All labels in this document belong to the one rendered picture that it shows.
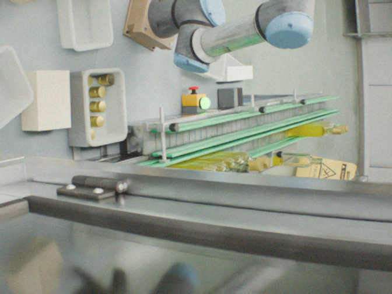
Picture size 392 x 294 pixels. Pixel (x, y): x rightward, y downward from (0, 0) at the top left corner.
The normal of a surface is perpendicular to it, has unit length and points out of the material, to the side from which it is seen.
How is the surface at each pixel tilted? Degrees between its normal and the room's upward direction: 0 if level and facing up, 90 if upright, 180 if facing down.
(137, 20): 90
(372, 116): 90
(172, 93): 0
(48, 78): 0
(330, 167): 75
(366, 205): 90
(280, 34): 84
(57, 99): 0
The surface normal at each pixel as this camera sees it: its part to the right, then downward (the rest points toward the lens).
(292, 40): -0.09, 0.95
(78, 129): -0.54, 0.14
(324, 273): -0.05, -0.99
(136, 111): 0.84, 0.04
